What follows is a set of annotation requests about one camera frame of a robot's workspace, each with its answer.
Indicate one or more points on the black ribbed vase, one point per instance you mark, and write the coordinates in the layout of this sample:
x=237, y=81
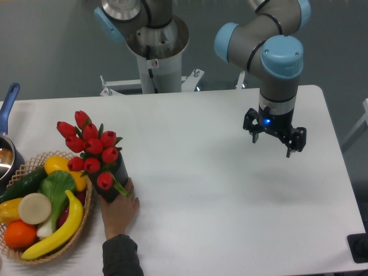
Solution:
x=117, y=178

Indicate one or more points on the dark green cucumber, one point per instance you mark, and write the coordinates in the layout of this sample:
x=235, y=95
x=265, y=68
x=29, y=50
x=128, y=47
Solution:
x=24, y=186

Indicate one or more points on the white frame at right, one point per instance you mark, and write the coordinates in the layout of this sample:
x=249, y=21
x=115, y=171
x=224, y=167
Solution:
x=356, y=131

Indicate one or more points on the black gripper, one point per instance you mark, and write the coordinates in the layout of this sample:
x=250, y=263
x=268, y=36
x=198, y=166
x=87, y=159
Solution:
x=277, y=125

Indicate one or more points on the green bok choy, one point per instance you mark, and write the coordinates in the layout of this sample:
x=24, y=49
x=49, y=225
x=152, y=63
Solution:
x=54, y=187

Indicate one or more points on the dark sleeved forearm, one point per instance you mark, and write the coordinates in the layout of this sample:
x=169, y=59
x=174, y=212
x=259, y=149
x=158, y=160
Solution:
x=120, y=256

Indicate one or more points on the woven wicker basket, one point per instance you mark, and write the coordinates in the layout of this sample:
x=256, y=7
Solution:
x=85, y=197

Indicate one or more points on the red tulip bouquet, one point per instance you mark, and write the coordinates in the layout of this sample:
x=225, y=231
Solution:
x=96, y=147

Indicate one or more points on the yellow bell pepper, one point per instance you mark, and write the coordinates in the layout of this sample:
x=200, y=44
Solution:
x=58, y=163

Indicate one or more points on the beige round disc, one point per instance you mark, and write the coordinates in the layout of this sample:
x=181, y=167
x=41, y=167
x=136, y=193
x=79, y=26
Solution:
x=34, y=208

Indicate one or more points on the yellow orange pepper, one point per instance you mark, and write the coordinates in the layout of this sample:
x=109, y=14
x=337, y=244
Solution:
x=9, y=211

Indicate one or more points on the yellow banana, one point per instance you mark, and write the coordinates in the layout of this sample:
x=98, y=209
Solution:
x=62, y=235

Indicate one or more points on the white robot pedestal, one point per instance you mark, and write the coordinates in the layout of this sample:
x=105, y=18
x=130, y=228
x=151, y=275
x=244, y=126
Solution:
x=159, y=56

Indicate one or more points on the blue handled saucepan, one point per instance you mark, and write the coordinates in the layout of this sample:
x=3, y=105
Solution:
x=11, y=159

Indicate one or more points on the person's bare hand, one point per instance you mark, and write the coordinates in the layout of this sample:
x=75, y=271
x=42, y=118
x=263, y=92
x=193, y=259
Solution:
x=118, y=215

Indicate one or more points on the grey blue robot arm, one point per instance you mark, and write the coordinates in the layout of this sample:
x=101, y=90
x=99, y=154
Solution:
x=265, y=48

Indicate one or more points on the orange fruit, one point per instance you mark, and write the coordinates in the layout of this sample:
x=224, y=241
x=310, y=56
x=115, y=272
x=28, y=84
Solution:
x=20, y=235

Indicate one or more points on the black device at edge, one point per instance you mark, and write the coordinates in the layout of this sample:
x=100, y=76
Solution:
x=358, y=247

